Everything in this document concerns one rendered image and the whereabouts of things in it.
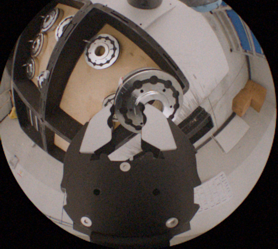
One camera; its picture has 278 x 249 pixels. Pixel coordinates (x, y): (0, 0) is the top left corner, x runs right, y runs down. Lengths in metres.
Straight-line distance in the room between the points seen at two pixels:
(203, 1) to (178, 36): 0.25
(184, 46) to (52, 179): 3.75
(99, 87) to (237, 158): 2.95
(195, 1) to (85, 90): 0.44
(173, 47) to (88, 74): 0.37
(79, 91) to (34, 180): 3.43
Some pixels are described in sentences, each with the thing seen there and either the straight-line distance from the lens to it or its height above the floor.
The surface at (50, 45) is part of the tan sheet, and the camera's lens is 0.43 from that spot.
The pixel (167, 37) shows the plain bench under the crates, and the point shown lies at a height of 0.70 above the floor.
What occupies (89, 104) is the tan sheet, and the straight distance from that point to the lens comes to 0.34.
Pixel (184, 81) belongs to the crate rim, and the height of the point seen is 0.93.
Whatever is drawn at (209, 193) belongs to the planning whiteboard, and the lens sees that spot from 2.89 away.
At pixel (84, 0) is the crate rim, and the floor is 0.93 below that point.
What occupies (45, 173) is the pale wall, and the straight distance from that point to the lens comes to 3.52.
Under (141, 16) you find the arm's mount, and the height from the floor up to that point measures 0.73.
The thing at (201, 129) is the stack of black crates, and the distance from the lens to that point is 1.27.
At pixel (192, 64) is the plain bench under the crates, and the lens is 0.51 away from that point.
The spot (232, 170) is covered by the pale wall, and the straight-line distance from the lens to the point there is 2.85.
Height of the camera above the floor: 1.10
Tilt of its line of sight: 58 degrees down
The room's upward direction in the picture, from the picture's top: 172 degrees clockwise
